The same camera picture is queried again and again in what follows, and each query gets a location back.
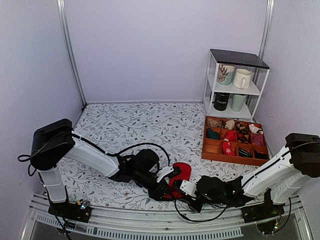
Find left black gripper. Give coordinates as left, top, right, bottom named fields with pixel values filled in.
left=133, top=169, right=175, bottom=201

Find red sock pair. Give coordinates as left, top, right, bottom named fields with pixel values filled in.
left=163, top=162, right=192, bottom=201

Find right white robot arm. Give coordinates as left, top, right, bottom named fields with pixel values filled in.
left=178, top=133, right=320, bottom=218

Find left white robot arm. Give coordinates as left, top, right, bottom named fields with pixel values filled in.
left=30, top=118, right=174, bottom=217

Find red snowflake socks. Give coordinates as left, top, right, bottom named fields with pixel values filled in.
left=222, top=141, right=236, bottom=156

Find black striped socks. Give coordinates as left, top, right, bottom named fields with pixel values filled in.
left=237, top=147, right=253, bottom=158

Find teal rolled socks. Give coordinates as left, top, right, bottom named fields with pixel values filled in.
left=205, top=128, right=221, bottom=140

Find red white rolled socks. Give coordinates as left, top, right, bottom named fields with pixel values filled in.
left=223, top=130, right=238, bottom=143

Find beige rolled socks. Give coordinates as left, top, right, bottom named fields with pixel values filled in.
left=206, top=118, right=222, bottom=128

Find dark red argyle socks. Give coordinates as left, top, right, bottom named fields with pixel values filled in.
left=237, top=132, right=250, bottom=144

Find tan rolled socks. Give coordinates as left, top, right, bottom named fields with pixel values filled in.
left=224, top=119, right=235, bottom=130

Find brown argyle socks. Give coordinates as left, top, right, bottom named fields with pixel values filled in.
left=235, top=121, right=250, bottom=135

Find pink rolled socks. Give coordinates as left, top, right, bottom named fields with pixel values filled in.
left=251, top=133, right=265, bottom=146

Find cream rolled socks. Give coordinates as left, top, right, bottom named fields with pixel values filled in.
left=248, top=123, right=264, bottom=135

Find floral tablecloth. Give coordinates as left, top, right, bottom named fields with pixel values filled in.
left=47, top=102, right=286, bottom=210

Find orange wooden divided tray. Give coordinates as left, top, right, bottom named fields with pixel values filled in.
left=202, top=116, right=270, bottom=166

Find black mug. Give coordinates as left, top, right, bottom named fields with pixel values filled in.
left=213, top=92, right=230, bottom=111

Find pale green cup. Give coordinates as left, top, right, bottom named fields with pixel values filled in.
left=231, top=94, right=248, bottom=112

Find white shelf rack black top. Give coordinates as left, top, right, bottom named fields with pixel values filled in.
left=203, top=49, right=270, bottom=122

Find coral pattern mug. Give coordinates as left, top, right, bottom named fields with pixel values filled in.
left=217, top=63, right=236, bottom=86

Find white ribbed mug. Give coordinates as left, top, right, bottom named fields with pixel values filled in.
left=232, top=68, right=252, bottom=90

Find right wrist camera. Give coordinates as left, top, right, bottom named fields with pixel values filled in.
left=173, top=179, right=197, bottom=199

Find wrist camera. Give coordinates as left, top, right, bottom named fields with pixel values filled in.
left=156, top=166, right=182, bottom=183
left=173, top=179, right=197, bottom=199

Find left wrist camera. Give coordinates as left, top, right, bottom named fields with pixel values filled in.
left=156, top=166, right=182, bottom=183

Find aluminium front rail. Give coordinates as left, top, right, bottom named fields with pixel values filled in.
left=20, top=197, right=313, bottom=240

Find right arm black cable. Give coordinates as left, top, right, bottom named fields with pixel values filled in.
left=173, top=141, right=320, bottom=223

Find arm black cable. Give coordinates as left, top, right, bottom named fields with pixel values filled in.
left=173, top=141, right=320, bottom=223
left=16, top=132, right=173, bottom=177

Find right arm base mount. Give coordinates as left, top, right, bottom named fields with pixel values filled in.
left=241, top=188, right=292, bottom=235

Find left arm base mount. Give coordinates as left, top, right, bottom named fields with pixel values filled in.
left=47, top=187, right=92, bottom=223

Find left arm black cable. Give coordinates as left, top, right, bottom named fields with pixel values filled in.
left=16, top=132, right=173, bottom=177

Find left aluminium frame post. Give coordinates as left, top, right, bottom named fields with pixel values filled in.
left=56, top=0, right=87, bottom=109

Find aluminium frame post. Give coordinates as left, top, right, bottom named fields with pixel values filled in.
left=56, top=0, right=87, bottom=109
left=258, top=0, right=275, bottom=60

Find right aluminium frame post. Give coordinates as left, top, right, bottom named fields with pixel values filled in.
left=258, top=0, right=275, bottom=60

